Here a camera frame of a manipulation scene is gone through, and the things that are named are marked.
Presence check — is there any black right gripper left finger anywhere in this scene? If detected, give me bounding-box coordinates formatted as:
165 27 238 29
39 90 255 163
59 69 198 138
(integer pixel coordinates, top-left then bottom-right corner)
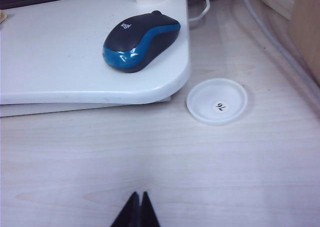
109 191 142 227

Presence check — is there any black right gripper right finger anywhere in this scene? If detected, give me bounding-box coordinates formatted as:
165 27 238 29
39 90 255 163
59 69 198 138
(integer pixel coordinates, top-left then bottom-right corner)
141 191 162 227

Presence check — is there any cream cleaning cloth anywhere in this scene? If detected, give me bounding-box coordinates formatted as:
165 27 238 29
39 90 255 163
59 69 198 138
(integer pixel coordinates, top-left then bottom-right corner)
0 10 8 29

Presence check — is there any white desk riser base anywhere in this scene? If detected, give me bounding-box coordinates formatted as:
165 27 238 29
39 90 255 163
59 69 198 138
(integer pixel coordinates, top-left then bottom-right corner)
0 95 173 118

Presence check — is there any white plastic lid numbered 76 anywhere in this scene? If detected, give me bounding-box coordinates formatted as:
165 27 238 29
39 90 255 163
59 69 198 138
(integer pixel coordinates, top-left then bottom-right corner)
186 78 249 126

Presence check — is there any black and blue computer mouse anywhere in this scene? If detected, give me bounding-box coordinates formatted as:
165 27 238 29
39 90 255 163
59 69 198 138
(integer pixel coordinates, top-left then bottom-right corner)
101 10 182 74

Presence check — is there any white desk riser board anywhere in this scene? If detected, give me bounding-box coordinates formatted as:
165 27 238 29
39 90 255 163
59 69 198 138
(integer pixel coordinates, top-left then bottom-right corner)
0 0 193 105

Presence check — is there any thin white cable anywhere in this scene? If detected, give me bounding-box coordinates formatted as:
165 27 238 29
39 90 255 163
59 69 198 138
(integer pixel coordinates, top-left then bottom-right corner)
188 0 211 29

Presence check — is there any thick white cable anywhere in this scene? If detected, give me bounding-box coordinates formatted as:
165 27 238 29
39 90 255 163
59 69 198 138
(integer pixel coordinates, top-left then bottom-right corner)
239 0 320 98

